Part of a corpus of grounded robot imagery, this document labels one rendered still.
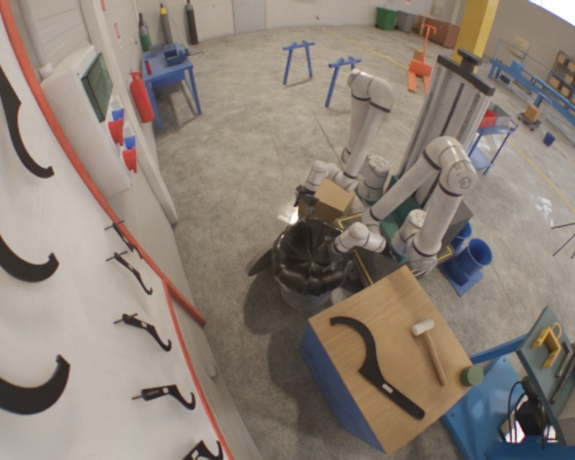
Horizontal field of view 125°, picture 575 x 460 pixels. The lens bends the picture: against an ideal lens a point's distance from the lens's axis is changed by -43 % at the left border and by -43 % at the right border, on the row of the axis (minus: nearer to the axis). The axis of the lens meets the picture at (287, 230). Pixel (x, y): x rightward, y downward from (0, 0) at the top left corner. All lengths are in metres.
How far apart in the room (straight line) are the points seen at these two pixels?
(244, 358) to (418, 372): 1.32
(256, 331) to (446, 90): 2.05
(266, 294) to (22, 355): 1.97
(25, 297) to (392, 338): 1.24
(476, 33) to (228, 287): 2.75
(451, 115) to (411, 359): 1.19
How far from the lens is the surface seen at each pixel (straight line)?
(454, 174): 0.98
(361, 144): 1.44
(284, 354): 2.08
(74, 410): 0.54
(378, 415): 1.19
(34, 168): 0.62
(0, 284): 0.49
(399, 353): 1.23
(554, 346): 1.69
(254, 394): 2.08
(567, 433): 1.81
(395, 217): 1.85
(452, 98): 1.47
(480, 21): 2.13
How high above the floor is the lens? 2.06
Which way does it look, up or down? 55 degrees down
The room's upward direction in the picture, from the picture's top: straight up
